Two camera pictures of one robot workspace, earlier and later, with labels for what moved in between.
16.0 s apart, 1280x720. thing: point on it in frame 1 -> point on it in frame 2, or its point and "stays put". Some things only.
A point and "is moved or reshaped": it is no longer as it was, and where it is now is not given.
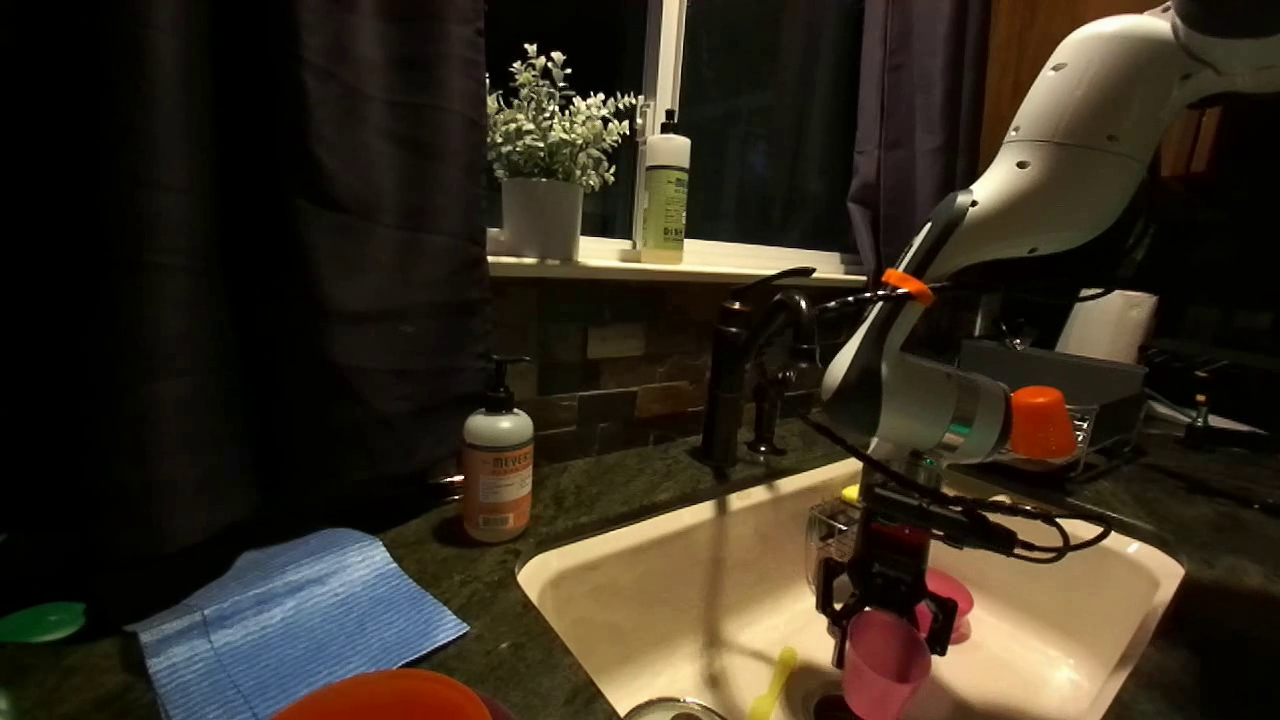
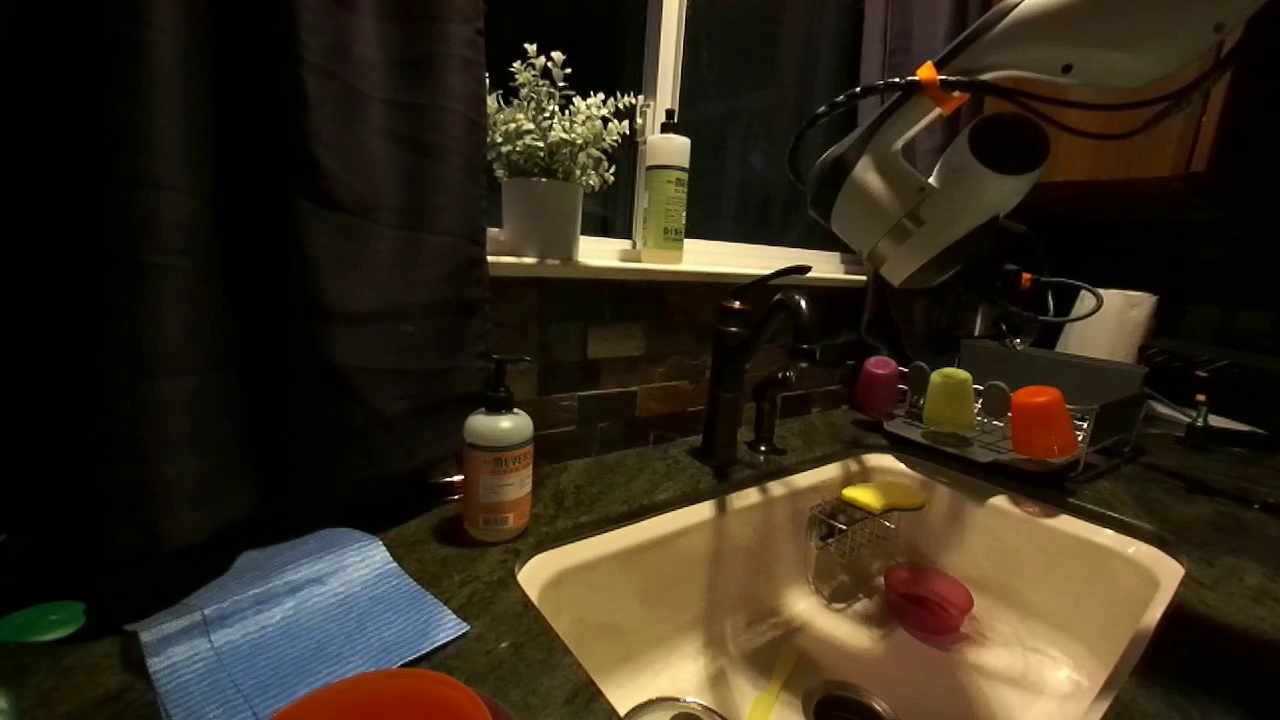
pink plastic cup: (886, 664) is moved or reshaped
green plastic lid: (44, 622) stays put
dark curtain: (243, 278) stays put
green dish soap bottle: (667, 193) stays put
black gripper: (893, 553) -> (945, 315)
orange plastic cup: (1041, 426) stays put
